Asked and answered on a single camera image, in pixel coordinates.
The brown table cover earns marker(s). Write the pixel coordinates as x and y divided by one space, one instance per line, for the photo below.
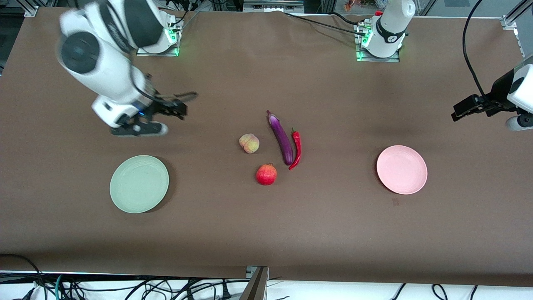
266 229

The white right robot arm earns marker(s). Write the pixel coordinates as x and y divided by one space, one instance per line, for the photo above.
104 71

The grey metal equipment box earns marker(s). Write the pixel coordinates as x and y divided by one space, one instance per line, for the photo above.
272 6

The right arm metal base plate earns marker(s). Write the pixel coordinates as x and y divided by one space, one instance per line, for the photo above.
166 53

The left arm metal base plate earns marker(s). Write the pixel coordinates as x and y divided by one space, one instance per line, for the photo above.
381 59

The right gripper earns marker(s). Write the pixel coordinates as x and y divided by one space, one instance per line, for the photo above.
163 106

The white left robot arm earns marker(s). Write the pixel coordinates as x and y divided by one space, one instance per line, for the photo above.
391 25

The long purple eggplant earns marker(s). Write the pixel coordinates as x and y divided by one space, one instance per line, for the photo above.
282 139

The pink round plate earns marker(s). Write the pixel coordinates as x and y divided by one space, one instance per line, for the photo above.
402 171

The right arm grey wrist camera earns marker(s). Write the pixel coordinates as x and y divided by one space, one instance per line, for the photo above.
141 130

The aluminium edge rail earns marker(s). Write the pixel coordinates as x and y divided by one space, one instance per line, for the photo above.
520 41

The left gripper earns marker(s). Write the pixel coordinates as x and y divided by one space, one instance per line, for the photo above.
498 92

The red pomegranate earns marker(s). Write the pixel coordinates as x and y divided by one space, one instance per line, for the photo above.
266 175

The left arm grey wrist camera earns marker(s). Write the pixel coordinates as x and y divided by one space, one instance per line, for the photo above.
520 123

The light green round plate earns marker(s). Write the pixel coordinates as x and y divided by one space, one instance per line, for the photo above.
139 185

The yellow-pink peach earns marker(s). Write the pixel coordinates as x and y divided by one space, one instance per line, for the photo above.
249 143

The red chili pepper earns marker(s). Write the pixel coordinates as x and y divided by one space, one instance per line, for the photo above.
297 146

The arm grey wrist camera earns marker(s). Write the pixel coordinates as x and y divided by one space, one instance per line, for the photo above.
520 123
141 130

